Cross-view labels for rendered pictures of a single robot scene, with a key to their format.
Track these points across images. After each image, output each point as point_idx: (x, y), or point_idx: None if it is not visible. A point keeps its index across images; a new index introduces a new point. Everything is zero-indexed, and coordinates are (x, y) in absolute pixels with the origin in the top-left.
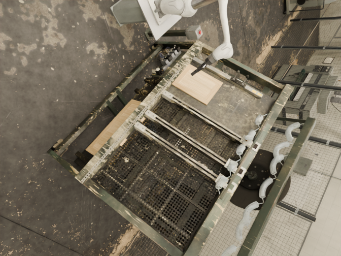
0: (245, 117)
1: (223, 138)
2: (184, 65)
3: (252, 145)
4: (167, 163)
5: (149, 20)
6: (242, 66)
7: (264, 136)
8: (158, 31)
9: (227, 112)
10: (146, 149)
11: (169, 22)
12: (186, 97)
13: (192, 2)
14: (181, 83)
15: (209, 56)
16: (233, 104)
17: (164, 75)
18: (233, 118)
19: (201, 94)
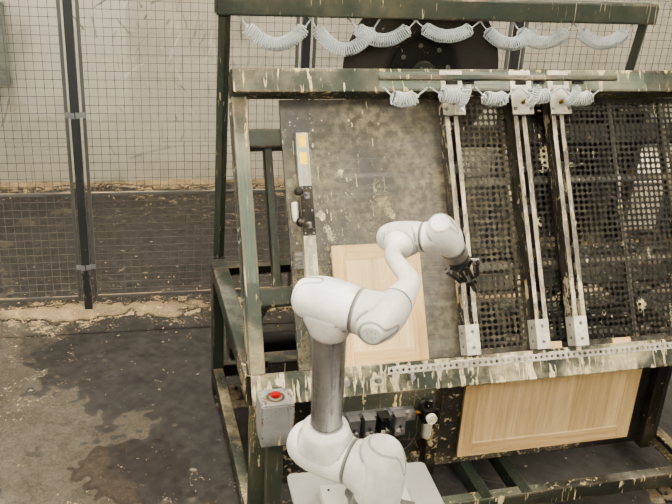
0: (380, 140)
1: (463, 156)
2: (363, 368)
3: (488, 77)
4: (590, 226)
5: (435, 502)
6: (250, 230)
7: (416, 72)
8: (406, 474)
9: (396, 186)
10: (597, 284)
11: None
12: (432, 300)
13: (339, 424)
14: (410, 339)
15: (463, 259)
16: (368, 185)
17: (427, 393)
18: (402, 164)
19: None
